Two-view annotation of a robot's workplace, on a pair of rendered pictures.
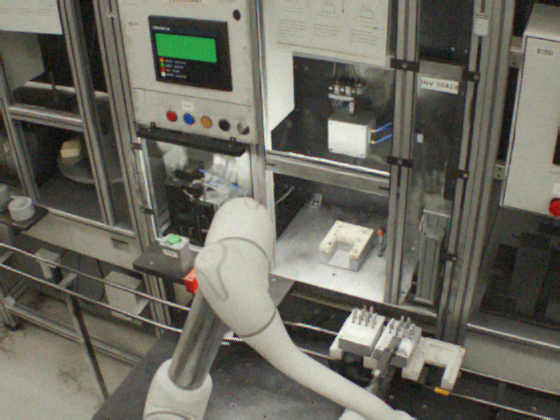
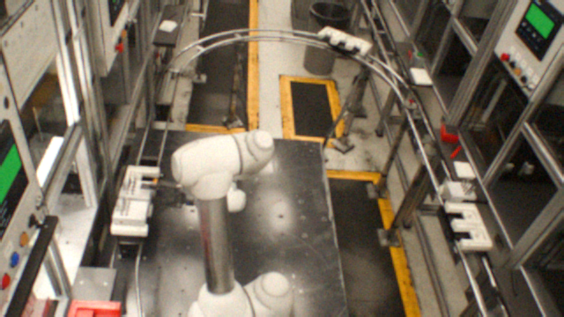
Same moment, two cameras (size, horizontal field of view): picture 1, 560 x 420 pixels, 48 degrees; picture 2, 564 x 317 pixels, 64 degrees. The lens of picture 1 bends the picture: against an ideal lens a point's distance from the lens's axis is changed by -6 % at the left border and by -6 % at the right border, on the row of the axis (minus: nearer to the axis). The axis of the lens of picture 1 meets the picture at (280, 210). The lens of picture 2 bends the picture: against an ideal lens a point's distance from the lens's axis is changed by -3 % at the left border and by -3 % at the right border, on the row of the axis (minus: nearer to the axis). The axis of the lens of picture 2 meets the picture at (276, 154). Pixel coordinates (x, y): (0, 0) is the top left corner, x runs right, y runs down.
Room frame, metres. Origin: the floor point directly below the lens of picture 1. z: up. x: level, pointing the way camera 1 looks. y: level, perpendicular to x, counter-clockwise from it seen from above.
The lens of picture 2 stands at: (1.59, 1.04, 2.41)
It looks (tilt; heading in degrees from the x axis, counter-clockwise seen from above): 42 degrees down; 234
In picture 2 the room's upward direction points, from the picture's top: 10 degrees clockwise
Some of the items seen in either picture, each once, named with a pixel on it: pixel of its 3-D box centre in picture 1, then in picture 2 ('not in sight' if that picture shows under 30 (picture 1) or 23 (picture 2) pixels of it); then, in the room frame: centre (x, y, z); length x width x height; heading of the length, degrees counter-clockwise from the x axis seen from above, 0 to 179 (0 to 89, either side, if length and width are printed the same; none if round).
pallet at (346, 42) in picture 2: not in sight; (344, 44); (-0.47, -1.22, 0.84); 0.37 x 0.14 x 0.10; 121
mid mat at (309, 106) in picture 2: not in sight; (311, 108); (-0.57, -1.53, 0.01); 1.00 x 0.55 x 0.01; 63
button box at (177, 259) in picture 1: (178, 253); not in sight; (1.67, 0.33, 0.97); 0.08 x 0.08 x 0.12; 63
